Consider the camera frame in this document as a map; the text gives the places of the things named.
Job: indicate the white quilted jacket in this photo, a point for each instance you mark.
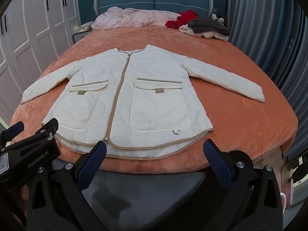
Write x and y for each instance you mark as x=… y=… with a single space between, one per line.
x=149 y=105

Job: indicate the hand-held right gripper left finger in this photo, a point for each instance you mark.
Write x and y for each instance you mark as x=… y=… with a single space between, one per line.
x=92 y=166

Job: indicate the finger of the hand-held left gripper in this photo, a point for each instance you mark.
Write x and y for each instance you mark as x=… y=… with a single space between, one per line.
x=49 y=127
x=13 y=130

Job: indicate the red garment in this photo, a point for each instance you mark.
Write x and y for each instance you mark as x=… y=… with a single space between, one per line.
x=185 y=16

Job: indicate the dark grey bed footboard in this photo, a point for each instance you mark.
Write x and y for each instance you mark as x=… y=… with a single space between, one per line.
x=149 y=197

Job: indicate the cream fleece garment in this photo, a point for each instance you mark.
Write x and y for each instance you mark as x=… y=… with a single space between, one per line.
x=186 y=30

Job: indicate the pink floral quilt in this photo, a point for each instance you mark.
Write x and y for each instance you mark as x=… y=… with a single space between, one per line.
x=139 y=18

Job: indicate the blue upholstered headboard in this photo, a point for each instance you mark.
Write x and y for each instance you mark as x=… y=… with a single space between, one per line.
x=168 y=2

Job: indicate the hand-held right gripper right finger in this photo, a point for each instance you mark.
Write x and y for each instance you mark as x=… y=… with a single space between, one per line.
x=216 y=163

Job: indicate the pale yellow cloth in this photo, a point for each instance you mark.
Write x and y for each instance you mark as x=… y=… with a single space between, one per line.
x=83 y=27

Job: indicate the grey pleated curtain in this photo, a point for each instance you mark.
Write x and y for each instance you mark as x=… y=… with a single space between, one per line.
x=264 y=28

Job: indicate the dark object with white label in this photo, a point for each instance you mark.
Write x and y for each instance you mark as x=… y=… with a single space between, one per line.
x=299 y=173

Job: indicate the grey bedside table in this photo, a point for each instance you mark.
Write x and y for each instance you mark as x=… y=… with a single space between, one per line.
x=78 y=37

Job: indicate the white panelled wardrobe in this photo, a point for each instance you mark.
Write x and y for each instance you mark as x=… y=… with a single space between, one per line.
x=36 y=28

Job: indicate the black and white plush toy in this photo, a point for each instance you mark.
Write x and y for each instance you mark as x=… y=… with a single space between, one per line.
x=219 y=18

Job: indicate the orange plush bed blanket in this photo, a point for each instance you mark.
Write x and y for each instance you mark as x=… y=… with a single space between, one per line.
x=240 y=125

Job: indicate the grey knitted garment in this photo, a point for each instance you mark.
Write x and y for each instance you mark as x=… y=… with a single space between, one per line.
x=207 y=26

